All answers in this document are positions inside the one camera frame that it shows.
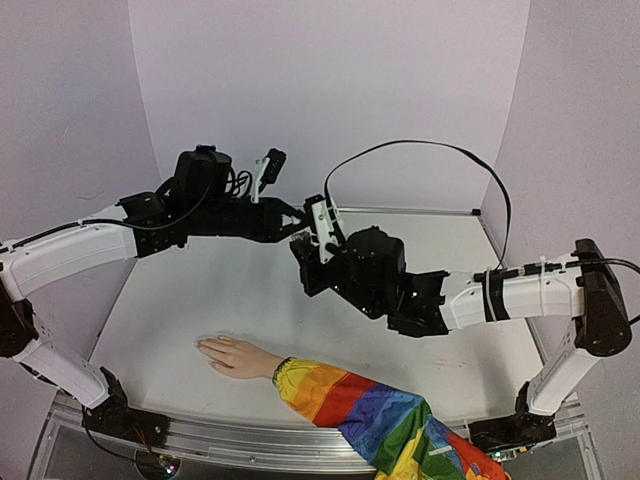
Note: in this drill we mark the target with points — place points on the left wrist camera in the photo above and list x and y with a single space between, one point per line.
266 172

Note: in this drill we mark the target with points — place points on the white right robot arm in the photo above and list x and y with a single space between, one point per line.
579 288

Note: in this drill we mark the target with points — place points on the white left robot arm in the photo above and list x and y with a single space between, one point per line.
130 229

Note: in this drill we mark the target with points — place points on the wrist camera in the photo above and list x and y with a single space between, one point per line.
266 172
326 227

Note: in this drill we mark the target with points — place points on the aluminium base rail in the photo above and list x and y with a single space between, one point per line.
208 448

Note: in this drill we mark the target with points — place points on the mannequin hand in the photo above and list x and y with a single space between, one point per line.
238 359

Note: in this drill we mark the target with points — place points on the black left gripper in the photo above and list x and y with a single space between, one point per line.
278 206

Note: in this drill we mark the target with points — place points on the rainbow coloured sleeve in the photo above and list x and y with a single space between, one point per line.
394 431

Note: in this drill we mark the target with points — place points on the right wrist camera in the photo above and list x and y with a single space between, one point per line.
326 227

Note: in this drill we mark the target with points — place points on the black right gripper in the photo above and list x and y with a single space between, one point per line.
310 263

